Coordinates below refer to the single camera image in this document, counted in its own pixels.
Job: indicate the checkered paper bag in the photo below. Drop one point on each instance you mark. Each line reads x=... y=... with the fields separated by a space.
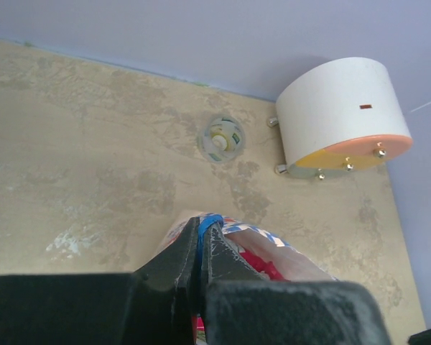
x=241 y=236

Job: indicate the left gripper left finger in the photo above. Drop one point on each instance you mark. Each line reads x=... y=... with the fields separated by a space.
x=166 y=300

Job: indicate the white mini drawer cabinet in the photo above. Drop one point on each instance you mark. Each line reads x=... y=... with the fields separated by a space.
x=340 y=117

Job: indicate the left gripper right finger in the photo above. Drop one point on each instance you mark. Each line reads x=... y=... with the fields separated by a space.
x=233 y=296

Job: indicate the pink REAL crisps bag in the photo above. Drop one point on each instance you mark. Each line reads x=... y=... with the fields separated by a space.
x=267 y=269

